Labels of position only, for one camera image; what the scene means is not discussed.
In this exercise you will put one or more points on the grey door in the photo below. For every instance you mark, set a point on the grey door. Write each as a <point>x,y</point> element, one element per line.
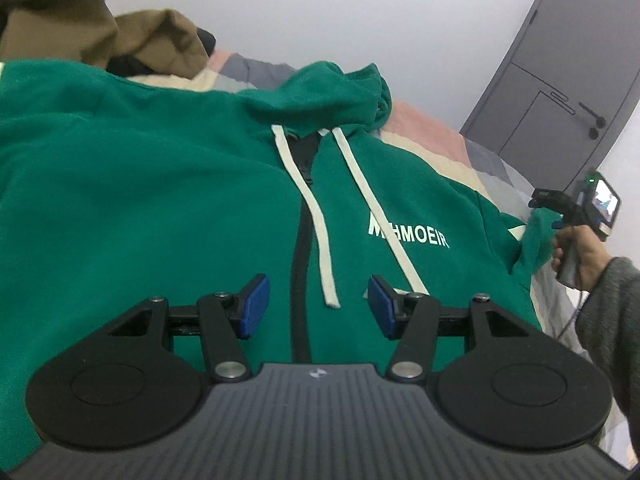
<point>566,52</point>

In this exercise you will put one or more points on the black garment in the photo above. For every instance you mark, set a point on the black garment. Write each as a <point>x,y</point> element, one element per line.
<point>126,66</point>

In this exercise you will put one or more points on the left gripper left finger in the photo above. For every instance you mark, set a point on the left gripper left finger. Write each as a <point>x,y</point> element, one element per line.
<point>147,372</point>

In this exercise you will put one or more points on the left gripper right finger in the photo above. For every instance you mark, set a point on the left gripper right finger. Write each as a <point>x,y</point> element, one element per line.
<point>494,376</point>

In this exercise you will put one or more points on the brown hoodie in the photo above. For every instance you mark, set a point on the brown hoodie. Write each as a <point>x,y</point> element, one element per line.
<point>86,31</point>

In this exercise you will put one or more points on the green zip hoodie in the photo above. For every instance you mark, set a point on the green zip hoodie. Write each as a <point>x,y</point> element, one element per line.
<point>113,192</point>

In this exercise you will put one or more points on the grey sleeved right forearm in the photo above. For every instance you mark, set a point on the grey sleeved right forearm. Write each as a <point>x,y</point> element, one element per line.
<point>608,328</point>

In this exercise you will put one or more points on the patchwork bed sheet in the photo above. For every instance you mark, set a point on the patchwork bed sheet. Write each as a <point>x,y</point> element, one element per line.
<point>443,148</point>

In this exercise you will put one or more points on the right hand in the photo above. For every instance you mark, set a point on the right hand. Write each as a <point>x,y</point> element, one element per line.
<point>593,258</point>

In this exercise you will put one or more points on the black door handle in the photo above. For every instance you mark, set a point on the black door handle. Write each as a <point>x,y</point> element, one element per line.
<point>600,120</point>

